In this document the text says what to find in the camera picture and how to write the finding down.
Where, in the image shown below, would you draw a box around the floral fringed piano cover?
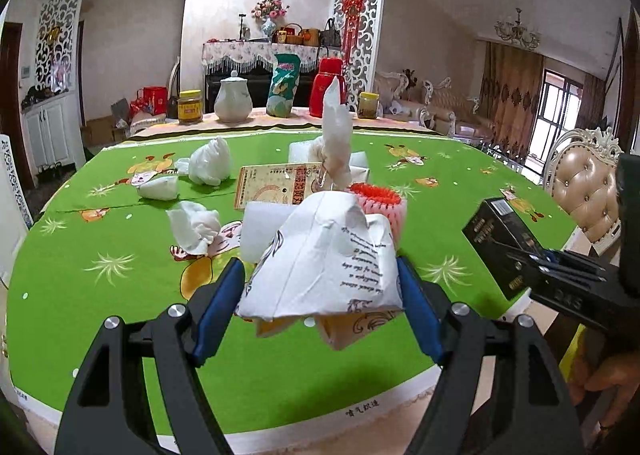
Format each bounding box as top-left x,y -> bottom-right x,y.
201,41 -> 346,75

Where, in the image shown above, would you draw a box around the cardboard box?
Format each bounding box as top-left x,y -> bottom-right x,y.
80,118 -> 126,146

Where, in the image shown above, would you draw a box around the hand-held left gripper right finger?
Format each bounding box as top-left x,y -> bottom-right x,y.
395,256 -> 586,455

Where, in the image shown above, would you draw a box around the carved beige sofa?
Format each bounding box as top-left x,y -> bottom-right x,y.
420,76 -> 496,137

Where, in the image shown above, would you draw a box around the tall twisted white tissue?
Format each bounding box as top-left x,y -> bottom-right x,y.
307,82 -> 355,192

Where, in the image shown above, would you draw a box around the yellow lidded jar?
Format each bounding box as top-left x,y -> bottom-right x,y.
178,90 -> 204,125

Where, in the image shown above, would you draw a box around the green snack bag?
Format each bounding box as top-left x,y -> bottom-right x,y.
266,54 -> 302,117

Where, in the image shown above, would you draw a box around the pink flowers in vase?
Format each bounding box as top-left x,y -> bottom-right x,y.
251,0 -> 291,42

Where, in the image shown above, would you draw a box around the white ceramic teapot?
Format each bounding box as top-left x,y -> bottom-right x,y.
214,76 -> 253,123

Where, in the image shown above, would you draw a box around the dark jar with yellow lid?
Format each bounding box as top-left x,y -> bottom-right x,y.
357,92 -> 381,120

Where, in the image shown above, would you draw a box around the red knot ornament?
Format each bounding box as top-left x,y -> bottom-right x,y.
341,0 -> 364,66

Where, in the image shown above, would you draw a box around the flat beige printed box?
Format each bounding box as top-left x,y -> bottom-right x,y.
234,162 -> 323,210

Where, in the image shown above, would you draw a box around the red gift box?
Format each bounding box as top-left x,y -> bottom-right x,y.
131,86 -> 168,116

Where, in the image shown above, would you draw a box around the window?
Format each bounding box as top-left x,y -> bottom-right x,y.
530,69 -> 586,176

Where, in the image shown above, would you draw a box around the large crumpled white tissue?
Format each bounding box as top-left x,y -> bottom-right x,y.
174,136 -> 232,187

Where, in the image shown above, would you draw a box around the person's right hand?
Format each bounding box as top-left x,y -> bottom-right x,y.
567,335 -> 640,418

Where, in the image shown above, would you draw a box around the white cabinet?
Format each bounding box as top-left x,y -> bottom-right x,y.
22,95 -> 86,171

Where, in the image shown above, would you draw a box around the carved beige armchair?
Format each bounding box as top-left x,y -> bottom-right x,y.
372,69 -> 426,118

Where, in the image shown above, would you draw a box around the small crumpled white tissue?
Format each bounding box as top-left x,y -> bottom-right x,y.
137,176 -> 179,201

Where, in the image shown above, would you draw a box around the dark wooden door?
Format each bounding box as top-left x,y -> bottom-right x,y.
0,22 -> 36,191

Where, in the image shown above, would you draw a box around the brown patterned curtain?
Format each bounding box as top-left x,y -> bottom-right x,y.
480,42 -> 546,161

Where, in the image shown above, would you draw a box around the wicker basket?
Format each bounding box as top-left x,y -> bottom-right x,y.
277,24 -> 307,46

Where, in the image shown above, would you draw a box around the black handbag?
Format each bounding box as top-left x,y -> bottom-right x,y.
320,18 -> 342,47

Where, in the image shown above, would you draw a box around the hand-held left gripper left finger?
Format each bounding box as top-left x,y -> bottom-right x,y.
54,257 -> 247,455

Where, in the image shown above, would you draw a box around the beige tufted carved chair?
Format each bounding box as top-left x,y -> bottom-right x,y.
545,128 -> 626,256

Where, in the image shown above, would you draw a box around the white printed paper bag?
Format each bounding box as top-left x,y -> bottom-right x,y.
235,191 -> 405,352

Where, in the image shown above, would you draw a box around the brass chandelier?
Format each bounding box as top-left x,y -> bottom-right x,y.
494,8 -> 542,51

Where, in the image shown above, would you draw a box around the white carved chair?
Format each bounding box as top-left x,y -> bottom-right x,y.
0,134 -> 36,286

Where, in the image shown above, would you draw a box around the green printed tablecloth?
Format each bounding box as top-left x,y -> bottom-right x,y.
7,128 -> 583,453

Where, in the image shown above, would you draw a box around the pale pink tablecloth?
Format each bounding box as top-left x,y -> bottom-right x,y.
127,106 -> 446,138

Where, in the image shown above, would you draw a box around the black piano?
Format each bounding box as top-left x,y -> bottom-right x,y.
202,40 -> 346,108

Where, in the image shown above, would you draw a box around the black box with gold print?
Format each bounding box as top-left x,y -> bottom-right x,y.
461,198 -> 551,301

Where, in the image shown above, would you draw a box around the white lattice panel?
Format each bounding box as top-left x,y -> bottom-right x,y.
34,0 -> 86,96
332,0 -> 388,108

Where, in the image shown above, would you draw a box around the red thermos flask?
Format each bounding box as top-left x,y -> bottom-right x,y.
309,58 -> 345,118

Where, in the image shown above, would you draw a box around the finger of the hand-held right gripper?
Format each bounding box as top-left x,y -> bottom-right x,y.
544,248 -> 622,278
492,240 -> 617,292

